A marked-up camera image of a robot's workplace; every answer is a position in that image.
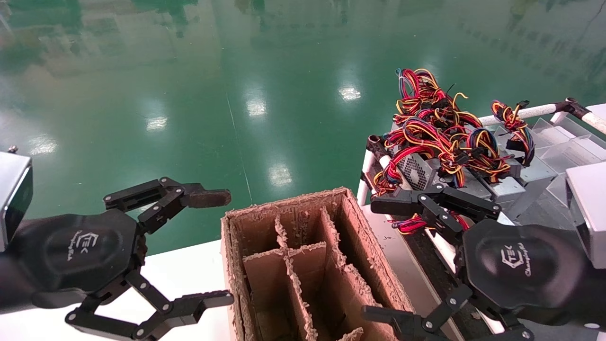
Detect worn cardboard divider box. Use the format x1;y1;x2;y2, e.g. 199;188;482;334
220;187;429;341

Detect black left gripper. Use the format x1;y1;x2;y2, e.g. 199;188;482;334
14;177;236;341

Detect grey metal power supply unit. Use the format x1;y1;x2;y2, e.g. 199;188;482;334
392;211;517;236
452;176;493;200
487;175;527;215
393;151;438;191
491;99;558;221

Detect clear plastic compartment tray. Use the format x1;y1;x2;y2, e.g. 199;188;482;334
530;116;606;192

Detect tangled multicoloured wire bundle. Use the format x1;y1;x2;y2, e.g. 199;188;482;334
372;68;513;202

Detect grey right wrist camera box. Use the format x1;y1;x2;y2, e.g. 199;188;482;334
566;161;606;271

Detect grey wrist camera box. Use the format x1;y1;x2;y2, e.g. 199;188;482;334
566;161;606;271
0;151;34;252

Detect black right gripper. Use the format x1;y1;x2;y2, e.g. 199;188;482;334
361;182;592;341

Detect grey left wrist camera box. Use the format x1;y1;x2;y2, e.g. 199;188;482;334
0;151;34;252

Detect white pipe rack frame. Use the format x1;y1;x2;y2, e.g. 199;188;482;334
357;97;606;341

